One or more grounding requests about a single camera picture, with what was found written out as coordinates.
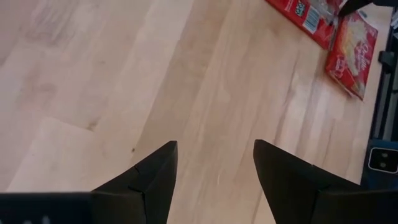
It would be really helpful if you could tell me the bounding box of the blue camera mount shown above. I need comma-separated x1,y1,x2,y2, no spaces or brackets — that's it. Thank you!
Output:
360,138,398,191

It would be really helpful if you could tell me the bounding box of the silver table-level camera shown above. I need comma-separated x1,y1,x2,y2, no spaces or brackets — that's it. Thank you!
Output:
368,146,398,174

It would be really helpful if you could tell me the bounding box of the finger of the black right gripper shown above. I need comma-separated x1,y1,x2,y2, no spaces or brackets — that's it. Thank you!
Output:
337,0,374,18

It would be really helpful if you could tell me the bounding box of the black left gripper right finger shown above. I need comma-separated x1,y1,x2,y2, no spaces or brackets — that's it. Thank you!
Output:
253,139,398,224

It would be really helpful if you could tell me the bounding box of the red Orville popcorn bag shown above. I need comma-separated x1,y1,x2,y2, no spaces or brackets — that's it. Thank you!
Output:
264,0,349,51
325,11,379,102

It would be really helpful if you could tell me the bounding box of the black aluminium table frame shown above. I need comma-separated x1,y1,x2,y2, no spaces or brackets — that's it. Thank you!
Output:
369,6,398,144

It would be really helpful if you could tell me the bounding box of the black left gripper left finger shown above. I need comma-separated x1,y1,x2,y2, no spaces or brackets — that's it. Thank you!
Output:
0,141,178,224

